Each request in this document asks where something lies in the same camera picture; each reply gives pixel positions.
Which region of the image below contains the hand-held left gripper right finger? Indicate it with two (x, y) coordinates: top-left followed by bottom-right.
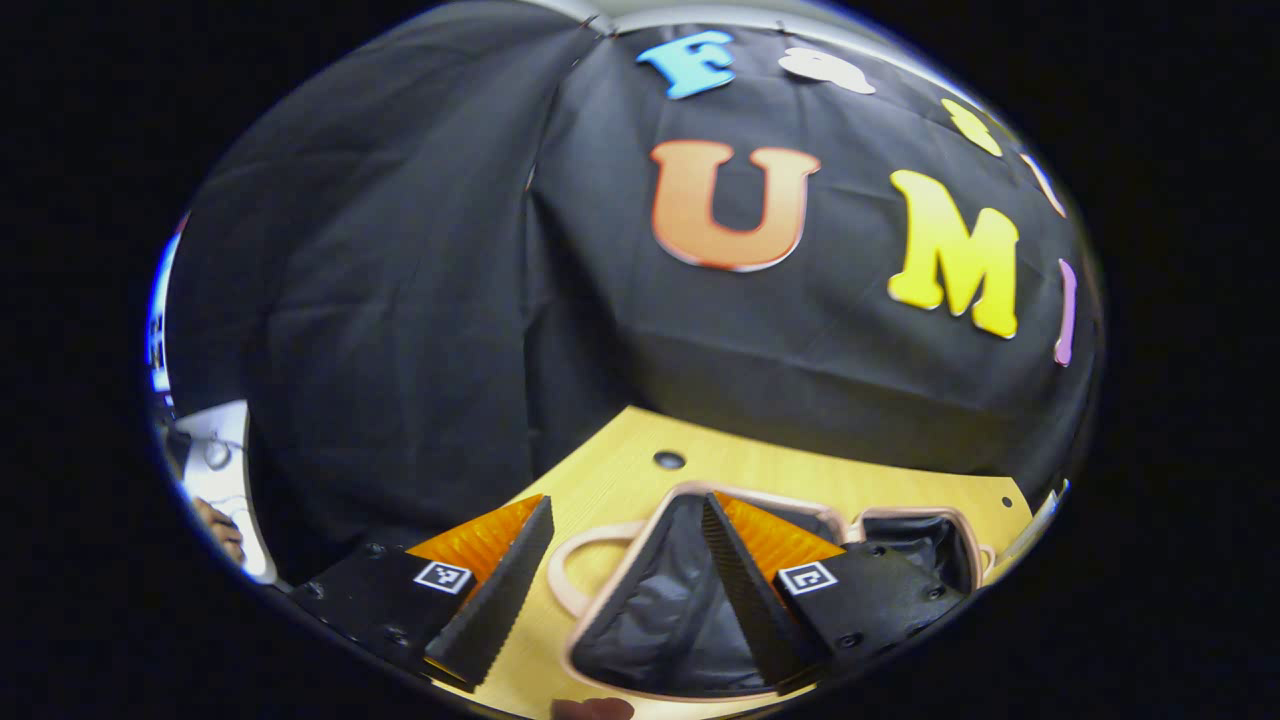
(700, 492), (967, 697)

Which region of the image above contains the blue lit screen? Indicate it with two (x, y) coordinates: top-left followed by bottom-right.
(146, 232), (181, 401)

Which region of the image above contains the white side desk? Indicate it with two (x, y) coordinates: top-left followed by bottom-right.
(165, 400), (279, 586)

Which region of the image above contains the black backdrop cloth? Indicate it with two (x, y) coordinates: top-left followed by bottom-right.
(165, 0), (1101, 586)

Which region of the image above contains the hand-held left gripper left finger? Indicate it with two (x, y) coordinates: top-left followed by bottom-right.
(288, 494), (557, 692)

